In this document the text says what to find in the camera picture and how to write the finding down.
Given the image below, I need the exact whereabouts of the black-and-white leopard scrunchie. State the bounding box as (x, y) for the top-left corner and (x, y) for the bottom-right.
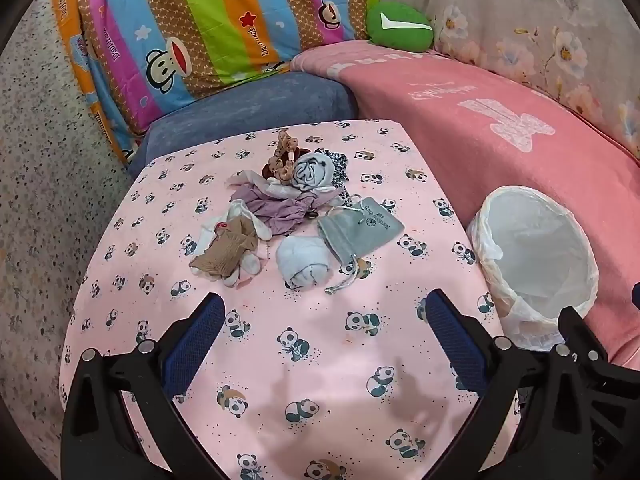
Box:
(315, 149), (350, 201)

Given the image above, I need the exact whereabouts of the blue sofa seat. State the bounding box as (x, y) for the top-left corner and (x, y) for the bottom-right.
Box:
(127, 71), (360, 178)

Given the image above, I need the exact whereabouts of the trash bin with white bag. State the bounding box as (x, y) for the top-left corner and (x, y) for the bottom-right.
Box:
(466, 186), (600, 352)

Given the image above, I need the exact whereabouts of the striped monkey-print quilt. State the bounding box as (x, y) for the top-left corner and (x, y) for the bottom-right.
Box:
(50, 0), (381, 161)

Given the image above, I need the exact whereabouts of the tan stocking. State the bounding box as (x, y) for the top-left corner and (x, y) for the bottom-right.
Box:
(189, 216), (258, 281)

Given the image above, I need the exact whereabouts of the pink panda-print tablecloth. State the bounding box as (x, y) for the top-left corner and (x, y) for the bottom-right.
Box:
(59, 119), (523, 480)

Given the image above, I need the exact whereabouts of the beige scrunchie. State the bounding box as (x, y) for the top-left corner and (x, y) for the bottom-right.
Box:
(265, 129), (303, 183)

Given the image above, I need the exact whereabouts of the grey drawstring pouch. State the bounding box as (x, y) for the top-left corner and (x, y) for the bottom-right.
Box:
(316, 196), (406, 295)

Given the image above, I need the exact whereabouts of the grey floral blanket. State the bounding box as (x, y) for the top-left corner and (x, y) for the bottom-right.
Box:
(377, 0), (640, 158)

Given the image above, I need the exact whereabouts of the green round check-mark cushion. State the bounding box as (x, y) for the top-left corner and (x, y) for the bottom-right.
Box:
(366, 1), (433, 53)

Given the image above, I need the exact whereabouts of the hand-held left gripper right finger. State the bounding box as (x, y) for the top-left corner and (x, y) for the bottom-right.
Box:
(425, 288), (640, 480)

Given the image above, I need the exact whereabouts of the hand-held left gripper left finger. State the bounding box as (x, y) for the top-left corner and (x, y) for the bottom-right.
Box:
(60, 292), (226, 480)

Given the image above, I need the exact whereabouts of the white sock with red mark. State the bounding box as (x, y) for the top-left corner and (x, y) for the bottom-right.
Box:
(200, 199), (274, 289)

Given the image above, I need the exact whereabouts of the light blue sock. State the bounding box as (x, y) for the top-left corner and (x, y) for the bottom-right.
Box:
(276, 236), (332, 291)

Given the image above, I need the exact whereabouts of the pink blanket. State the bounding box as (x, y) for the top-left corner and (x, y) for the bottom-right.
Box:
(290, 40), (640, 371)

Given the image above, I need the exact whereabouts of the light blue cloth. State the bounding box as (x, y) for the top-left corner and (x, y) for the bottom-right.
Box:
(292, 151), (335, 192)

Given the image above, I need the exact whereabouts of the purple cloth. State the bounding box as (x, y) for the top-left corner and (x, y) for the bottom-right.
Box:
(231, 185), (326, 235)

